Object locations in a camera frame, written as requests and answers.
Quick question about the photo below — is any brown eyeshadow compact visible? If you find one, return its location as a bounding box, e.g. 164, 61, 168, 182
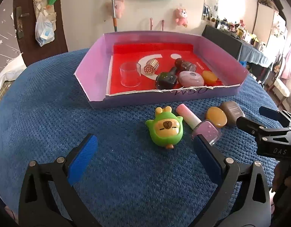
219, 101, 245, 127

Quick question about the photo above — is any orange round soap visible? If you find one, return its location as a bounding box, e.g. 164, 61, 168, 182
205, 107, 227, 128

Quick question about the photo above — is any pink nail polish bottle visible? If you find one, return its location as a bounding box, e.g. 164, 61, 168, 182
176, 103, 221, 145

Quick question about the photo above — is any green capybara toy roller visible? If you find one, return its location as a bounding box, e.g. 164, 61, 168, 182
145, 106, 183, 150

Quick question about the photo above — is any red cap glitter jar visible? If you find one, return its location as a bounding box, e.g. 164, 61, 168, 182
175, 58, 196, 72

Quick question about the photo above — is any person's right hand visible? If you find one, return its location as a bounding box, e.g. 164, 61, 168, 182
272, 161, 291, 192

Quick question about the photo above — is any orange soap in tray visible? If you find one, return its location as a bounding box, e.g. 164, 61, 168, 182
202, 71, 218, 86

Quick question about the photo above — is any pink oval compact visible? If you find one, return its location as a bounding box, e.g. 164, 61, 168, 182
178, 71, 204, 88

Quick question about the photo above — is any side table dark cloth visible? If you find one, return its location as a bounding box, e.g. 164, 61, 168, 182
201, 25, 275, 76

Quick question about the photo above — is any white cabinet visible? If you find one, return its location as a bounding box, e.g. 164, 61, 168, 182
253, 3, 291, 53

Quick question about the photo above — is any black nail polish bottle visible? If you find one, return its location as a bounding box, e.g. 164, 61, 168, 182
155, 67, 178, 90

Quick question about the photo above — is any red paper tray liner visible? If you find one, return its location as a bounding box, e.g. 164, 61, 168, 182
108, 43, 223, 95

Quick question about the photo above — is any clear plastic cup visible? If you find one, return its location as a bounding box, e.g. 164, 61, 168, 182
120, 63, 141, 88

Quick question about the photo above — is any purple cardboard tray box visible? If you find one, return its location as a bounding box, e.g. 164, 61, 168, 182
74, 31, 248, 109

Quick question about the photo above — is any plastic bag on door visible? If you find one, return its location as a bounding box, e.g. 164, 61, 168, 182
35, 12, 55, 47

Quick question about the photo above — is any beige hanging door organizer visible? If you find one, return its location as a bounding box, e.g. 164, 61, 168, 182
31, 0, 57, 32

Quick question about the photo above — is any dark brown door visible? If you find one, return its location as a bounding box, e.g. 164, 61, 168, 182
13, 0, 68, 66

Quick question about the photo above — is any pink plush right wall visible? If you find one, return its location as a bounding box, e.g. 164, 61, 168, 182
176, 8, 188, 27

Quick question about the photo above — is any pink plush wall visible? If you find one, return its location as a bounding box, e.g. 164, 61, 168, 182
115, 0, 125, 19
176, 8, 188, 27

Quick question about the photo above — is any orange handled broom stick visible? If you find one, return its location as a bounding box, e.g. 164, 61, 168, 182
111, 0, 118, 32

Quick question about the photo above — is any pink plush left wall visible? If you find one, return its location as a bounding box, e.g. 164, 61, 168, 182
115, 0, 125, 19

